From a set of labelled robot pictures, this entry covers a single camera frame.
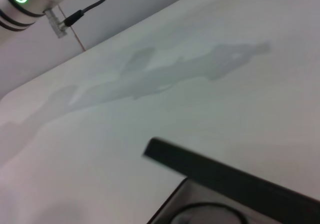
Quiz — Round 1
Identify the black glasses case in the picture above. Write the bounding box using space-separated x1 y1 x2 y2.
142 137 320 224

